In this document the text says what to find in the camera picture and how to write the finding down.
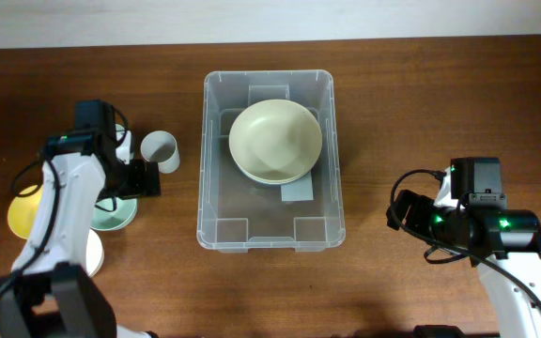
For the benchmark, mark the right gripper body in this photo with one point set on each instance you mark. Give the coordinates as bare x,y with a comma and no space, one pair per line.
424,217

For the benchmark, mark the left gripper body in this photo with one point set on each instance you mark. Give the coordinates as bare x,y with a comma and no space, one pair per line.
132,180

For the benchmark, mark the beige bowl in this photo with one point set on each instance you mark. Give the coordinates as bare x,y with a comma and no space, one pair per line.
275,132
263,173

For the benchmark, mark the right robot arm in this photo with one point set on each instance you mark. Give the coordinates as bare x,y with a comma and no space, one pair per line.
470,219

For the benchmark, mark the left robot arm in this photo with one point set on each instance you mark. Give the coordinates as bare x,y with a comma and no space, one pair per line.
48,292

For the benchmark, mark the mint green bowl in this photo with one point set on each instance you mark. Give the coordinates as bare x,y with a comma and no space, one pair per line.
113,214

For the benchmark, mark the mint green cup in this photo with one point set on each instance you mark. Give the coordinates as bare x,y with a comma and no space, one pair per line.
125,150

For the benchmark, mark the grey cup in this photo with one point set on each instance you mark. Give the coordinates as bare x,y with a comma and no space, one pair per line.
161,147

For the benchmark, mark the white bowl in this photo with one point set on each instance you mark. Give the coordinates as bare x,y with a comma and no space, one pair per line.
94,253

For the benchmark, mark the yellow bowl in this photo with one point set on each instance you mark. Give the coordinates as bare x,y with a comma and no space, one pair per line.
22,212

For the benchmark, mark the white label in bin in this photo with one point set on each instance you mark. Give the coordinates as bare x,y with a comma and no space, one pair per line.
299,190

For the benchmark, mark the clear plastic storage bin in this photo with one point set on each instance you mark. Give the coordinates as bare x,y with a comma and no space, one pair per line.
237,214

